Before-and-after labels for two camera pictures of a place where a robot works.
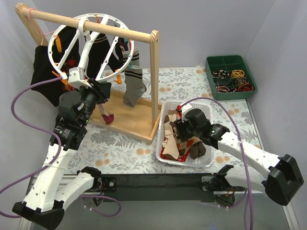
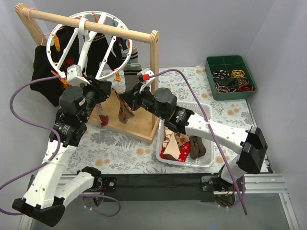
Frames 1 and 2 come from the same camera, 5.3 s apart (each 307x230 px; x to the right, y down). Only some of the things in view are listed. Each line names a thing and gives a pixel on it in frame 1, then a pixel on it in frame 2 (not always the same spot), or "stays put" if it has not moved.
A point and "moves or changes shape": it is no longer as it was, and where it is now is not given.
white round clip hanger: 86,52 stays put
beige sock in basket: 171,150 stays put
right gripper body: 182,128 → 131,98
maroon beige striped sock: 108,117 moves or changes shape
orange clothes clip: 64,82 stays put
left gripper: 100,90 stays put
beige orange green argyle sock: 184,147 → 125,111
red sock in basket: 183,158 stays put
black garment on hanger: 51,61 stays put
